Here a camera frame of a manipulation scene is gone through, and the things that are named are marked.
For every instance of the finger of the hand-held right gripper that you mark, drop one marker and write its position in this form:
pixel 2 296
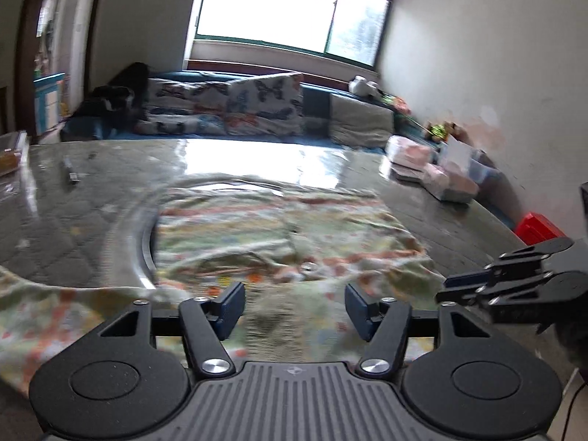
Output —
pixel 528 252
pixel 464 280

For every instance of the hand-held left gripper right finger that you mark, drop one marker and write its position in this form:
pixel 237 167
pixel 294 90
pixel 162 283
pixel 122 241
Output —
pixel 356 312

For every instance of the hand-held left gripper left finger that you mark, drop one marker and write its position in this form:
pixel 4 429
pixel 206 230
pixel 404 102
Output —
pixel 232 308

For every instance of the floral patterned children's garment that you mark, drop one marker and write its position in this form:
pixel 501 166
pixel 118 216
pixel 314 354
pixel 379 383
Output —
pixel 275 239

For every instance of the red plastic stool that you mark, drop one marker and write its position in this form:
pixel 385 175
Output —
pixel 540 227

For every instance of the clear plastic storage box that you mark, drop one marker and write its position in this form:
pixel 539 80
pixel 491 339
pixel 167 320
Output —
pixel 482 170

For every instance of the round glass turntable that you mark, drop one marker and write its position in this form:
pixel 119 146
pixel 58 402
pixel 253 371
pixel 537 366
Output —
pixel 146 239

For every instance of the white paper sheet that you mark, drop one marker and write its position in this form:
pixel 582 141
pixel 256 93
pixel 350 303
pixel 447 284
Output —
pixel 457 154

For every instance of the stack of pink packets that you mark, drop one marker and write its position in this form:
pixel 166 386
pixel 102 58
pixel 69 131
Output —
pixel 422 165

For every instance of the brown plush toys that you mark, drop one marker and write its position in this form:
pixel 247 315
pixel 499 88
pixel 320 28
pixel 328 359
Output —
pixel 438 131

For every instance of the colourful toy pile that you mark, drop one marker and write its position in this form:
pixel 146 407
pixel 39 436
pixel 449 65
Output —
pixel 397 103

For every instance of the grey pillow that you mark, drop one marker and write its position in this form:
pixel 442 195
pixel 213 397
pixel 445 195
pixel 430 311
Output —
pixel 360 121

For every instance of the folded butterfly print quilt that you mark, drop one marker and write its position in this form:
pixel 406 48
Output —
pixel 188 110

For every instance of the blue sofa bed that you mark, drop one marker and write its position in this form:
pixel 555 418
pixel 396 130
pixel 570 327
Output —
pixel 317 105

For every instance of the black marker pen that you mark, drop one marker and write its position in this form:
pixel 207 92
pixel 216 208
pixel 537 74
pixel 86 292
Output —
pixel 70 170

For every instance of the butterfly print pillow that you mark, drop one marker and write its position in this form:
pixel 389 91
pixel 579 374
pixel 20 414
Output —
pixel 268 96

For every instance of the white plush toy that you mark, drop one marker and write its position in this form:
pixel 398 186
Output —
pixel 363 86

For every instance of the black bag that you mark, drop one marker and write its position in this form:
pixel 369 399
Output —
pixel 117 96

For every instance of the yellow box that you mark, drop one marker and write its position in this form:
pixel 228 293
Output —
pixel 11 154

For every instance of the blue cabinet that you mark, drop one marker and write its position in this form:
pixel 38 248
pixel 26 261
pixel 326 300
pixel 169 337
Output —
pixel 48 101

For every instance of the large window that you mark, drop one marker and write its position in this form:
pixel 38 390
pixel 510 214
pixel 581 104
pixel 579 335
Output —
pixel 275 4

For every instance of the dark wooden door frame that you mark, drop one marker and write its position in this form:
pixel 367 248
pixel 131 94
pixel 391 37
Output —
pixel 25 55

